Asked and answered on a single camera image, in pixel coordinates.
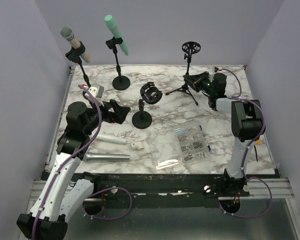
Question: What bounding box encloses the small white plastic block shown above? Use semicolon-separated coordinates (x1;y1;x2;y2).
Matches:
130;142;144;151

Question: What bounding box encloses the silver grey microphone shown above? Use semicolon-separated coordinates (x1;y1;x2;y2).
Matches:
83;153;130;162

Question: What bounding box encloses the round base clip stand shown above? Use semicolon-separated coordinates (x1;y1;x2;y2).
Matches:
65;41;92;89
105;37;131;91

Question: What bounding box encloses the clear plastic screw box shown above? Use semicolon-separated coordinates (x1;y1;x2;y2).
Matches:
153;123;212;171

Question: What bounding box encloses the black mounting rail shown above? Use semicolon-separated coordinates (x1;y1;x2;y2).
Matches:
70;172;250;209

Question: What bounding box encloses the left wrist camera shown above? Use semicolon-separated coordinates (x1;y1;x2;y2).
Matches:
88;84;104;99

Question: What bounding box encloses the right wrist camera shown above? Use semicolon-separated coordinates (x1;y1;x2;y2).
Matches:
212;66;226;73

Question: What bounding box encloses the glitter microphone silver head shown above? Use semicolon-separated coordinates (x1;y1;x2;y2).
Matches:
60;26;92;63

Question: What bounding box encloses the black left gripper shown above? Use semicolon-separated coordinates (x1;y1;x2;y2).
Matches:
83;97;131;135

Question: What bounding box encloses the mint green microphone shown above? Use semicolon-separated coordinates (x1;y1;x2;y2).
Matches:
104;15;129;56

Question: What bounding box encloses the white microphone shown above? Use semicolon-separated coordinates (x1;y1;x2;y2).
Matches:
96;134;127;145

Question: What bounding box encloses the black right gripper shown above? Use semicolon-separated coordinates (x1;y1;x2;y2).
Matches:
183;72;215;96

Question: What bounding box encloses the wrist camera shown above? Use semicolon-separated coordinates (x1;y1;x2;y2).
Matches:
88;84;104;99
212;66;226;73

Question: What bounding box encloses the round base shock mount stand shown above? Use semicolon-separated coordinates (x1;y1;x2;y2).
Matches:
131;81;163;130

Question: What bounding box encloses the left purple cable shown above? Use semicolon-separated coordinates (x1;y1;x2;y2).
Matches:
31;84;134;240

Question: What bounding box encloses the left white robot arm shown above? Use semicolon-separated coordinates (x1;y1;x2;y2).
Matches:
16;99;131;240

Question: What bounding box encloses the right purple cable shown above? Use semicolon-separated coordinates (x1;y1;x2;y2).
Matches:
221;67;273;218

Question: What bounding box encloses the purple cable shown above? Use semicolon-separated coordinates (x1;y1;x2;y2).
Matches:
31;84;134;240
221;67;273;218

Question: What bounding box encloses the black tripod microphone stand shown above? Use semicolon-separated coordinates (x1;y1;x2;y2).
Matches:
165;41;201;106

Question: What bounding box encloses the clear plastic bag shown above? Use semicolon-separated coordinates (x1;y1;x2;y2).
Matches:
155;159;180;170

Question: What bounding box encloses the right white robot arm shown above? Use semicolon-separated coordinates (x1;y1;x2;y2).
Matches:
183;72;266;179

